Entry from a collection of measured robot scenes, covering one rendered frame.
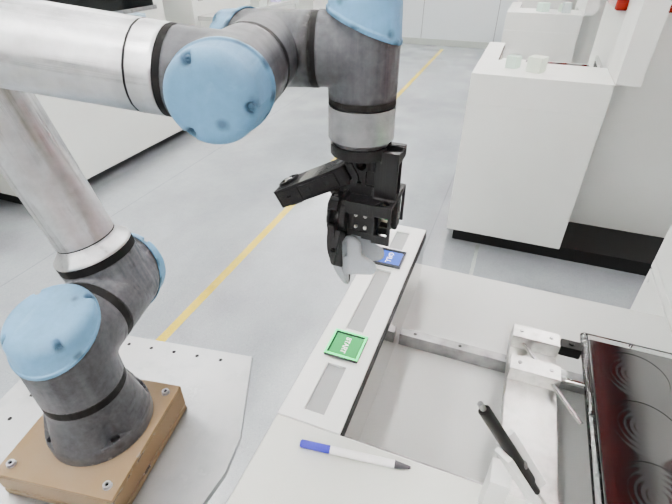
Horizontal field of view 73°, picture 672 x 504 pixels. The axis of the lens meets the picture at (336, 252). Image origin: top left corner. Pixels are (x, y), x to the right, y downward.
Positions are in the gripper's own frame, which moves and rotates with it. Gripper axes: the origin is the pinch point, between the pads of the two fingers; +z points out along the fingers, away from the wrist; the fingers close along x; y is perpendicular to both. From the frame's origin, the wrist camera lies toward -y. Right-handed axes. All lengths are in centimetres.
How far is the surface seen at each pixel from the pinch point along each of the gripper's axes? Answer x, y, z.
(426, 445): -3.0, 16.1, 28.6
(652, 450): 3, 46, 21
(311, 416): -13.8, 0.8, 14.7
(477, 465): -3.5, 24.2, 28.6
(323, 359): -3.7, -1.6, 14.7
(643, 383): 16, 47, 21
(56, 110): 158, -256, 52
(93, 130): 181, -256, 73
